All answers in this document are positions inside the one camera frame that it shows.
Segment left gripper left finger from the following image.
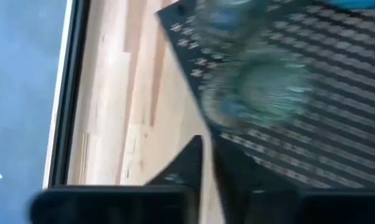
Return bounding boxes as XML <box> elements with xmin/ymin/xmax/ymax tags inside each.
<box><xmin>27</xmin><ymin>135</ymin><xmax>204</xmax><ymax>224</ymax></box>

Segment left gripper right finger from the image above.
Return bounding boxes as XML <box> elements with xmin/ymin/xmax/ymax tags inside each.
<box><xmin>212</xmin><ymin>138</ymin><xmax>375</xmax><ymax>224</ymax></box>

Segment ribbed clear glass candlestick holder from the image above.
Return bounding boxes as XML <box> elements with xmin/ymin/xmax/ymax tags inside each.
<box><xmin>195</xmin><ymin>0</ymin><xmax>315</xmax><ymax>133</ymax></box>

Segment blue round lid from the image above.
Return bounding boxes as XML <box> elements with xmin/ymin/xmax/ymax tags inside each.
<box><xmin>326</xmin><ymin>0</ymin><xmax>375</xmax><ymax>10</ymax></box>

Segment black perforated metal shelf riser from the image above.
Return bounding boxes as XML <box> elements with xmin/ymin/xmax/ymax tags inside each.
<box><xmin>156</xmin><ymin>0</ymin><xmax>375</xmax><ymax>190</ymax></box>

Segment black table frame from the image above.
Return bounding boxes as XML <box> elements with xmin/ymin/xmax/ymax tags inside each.
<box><xmin>42</xmin><ymin>0</ymin><xmax>92</xmax><ymax>189</ymax></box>

